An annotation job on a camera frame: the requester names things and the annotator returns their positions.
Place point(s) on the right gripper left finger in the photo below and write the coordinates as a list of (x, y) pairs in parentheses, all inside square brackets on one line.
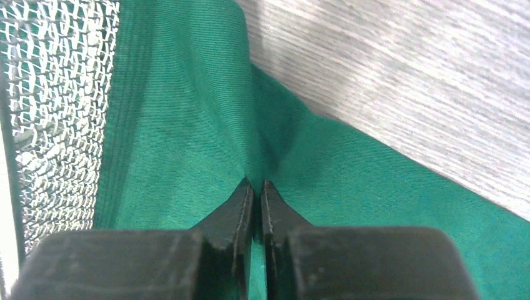
[(209, 261)]

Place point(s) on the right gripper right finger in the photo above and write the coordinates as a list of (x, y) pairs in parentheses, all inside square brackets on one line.
[(304, 261)]

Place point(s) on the green surgical cloth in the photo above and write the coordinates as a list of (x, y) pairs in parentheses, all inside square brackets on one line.
[(190, 115)]

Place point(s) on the metal mesh tray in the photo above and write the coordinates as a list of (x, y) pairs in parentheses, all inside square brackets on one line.
[(58, 58)]

